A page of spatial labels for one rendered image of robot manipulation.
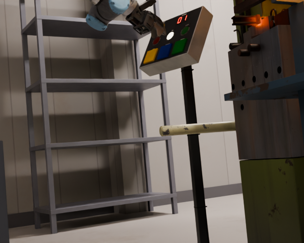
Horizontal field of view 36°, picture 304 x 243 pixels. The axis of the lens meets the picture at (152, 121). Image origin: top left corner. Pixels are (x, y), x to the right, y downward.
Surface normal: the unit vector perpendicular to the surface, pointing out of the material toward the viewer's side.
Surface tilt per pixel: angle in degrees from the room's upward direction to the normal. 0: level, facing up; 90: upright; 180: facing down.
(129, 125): 90
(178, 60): 150
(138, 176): 90
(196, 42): 90
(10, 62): 90
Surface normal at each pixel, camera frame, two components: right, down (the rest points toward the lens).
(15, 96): 0.49, -0.11
